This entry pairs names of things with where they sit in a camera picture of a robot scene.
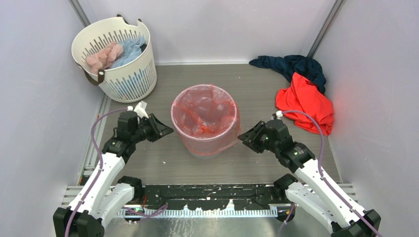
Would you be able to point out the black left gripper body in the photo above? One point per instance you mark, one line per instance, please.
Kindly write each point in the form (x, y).
(148, 131)

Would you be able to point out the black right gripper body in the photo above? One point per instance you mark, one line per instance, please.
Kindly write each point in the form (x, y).
(270, 145)

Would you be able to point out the red plastic trash bag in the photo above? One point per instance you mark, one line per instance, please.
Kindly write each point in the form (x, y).
(206, 118)

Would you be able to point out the grey plastic trash bin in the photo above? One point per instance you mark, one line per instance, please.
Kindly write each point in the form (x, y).
(204, 156)

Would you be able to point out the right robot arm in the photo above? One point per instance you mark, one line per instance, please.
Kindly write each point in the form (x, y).
(307, 184)

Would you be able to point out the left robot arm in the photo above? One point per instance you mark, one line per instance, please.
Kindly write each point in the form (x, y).
(90, 212)

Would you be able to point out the red cloth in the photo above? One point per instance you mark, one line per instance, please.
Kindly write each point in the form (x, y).
(303, 95)

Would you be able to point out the white slotted laundry basket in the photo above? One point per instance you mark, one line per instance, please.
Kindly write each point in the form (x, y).
(130, 82)

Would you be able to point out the navy blue cloth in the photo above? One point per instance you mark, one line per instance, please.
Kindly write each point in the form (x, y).
(290, 64)

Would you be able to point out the light blue plastic bag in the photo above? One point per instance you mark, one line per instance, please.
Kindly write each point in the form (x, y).
(132, 49)

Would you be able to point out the pink plastic bag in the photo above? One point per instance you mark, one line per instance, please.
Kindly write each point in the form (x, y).
(105, 57)

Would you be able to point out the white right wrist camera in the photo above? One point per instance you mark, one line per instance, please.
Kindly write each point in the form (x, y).
(277, 115)

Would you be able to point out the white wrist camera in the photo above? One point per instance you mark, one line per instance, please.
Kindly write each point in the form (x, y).
(140, 109)
(277, 115)

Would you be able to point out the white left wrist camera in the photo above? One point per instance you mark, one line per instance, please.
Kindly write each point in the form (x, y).
(140, 109)

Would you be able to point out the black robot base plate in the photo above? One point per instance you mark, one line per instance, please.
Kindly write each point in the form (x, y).
(212, 196)

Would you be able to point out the aluminium frame rail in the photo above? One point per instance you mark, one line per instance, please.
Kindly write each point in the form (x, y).
(229, 210)

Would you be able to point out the right aluminium corner post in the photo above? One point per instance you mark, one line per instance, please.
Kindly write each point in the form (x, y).
(331, 16)

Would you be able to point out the aluminium corner post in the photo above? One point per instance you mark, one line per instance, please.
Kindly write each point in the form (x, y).
(331, 16)
(80, 13)

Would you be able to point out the left aluminium corner post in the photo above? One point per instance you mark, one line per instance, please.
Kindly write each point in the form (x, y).
(80, 13)

